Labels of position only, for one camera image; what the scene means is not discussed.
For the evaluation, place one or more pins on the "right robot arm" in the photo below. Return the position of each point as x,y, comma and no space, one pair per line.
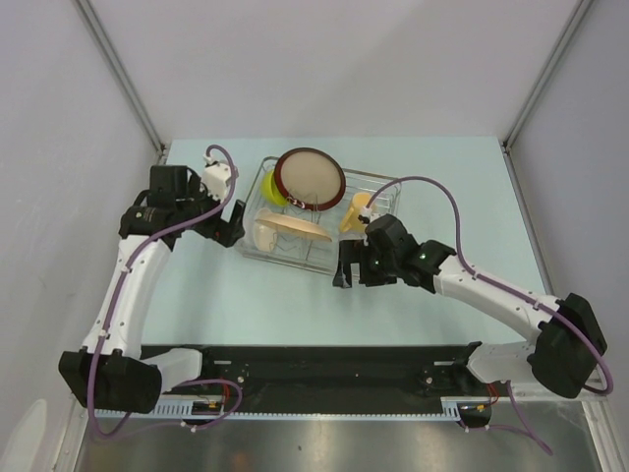
562,340

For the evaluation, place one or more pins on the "yellow mug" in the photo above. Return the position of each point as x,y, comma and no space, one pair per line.
350,222

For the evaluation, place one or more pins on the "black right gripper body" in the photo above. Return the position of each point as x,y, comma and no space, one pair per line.
387,264

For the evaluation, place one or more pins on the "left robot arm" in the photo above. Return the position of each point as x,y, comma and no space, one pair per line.
109,372

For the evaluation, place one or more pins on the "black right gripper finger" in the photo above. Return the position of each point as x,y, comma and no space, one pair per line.
368,269
349,252

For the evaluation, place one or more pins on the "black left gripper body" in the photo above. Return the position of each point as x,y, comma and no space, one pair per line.
208,227

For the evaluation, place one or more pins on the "white bowl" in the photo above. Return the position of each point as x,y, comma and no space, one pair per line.
265,238

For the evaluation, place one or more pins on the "lime green bowl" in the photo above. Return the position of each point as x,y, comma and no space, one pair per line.
270,191

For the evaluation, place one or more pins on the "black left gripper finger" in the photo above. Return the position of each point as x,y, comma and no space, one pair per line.
238,212
230,233

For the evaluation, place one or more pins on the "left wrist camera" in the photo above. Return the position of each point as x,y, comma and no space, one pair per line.
218,177

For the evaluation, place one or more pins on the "beige bird pattern plate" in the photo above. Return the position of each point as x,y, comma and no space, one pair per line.
293,225

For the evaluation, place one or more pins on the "red rimmed beige plate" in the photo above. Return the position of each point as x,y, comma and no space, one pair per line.
310,179

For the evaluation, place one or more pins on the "metal wire dish rack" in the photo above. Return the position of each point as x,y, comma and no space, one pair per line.
292,250

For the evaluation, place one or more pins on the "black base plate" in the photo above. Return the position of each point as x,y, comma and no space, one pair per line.
354,382

